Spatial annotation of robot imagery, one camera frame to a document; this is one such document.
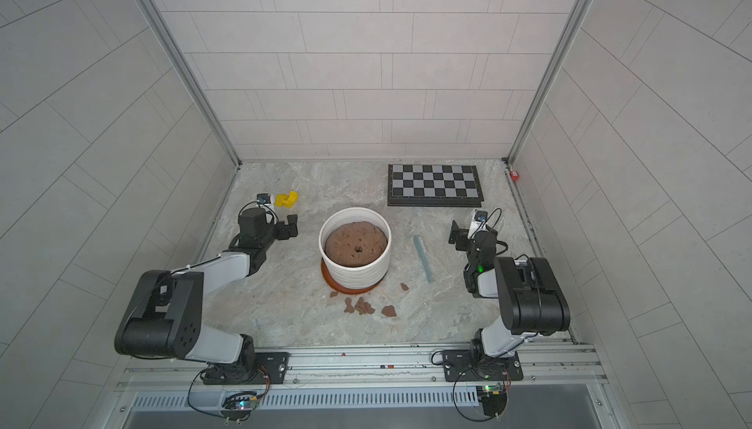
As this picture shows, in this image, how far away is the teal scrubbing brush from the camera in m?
0.89

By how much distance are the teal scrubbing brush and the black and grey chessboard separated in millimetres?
146

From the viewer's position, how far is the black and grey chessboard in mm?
1040
